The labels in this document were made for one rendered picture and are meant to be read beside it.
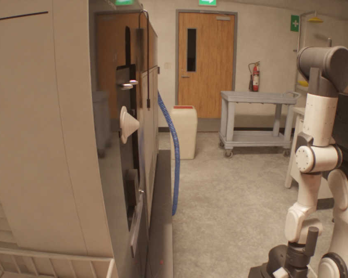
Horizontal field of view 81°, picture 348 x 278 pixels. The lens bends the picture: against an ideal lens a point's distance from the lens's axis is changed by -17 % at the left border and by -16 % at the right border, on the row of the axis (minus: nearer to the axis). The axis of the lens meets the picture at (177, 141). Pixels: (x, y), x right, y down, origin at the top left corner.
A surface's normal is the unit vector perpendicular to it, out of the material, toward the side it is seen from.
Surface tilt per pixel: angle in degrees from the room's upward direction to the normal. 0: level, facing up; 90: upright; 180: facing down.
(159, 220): 0
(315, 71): 88
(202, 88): 90
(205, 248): 0
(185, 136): 93
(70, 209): 90
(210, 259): 0
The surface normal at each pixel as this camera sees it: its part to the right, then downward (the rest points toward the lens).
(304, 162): -0.99, 0.04
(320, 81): -0.71, 0.23
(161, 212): 0.01, -0.94
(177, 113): 0.04, -0.02
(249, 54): 0.04, 0.33
